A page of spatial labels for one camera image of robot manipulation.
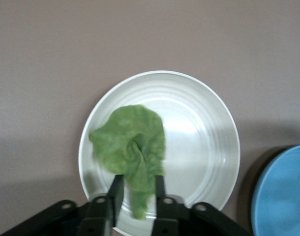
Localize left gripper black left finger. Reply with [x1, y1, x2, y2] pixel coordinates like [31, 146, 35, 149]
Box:
[77, 174, 126, 236]

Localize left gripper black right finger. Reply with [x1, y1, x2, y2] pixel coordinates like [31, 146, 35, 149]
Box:
[149, 175, 190, 236]

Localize green lettuce leaf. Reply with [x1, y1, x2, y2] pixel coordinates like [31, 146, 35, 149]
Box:
[88, 104, 168, 221]

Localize white plate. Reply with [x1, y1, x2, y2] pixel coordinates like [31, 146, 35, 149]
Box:
[78, 70, 241, 236]

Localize blue plate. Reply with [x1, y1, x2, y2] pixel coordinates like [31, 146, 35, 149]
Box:
[249, 144, 300, 236]

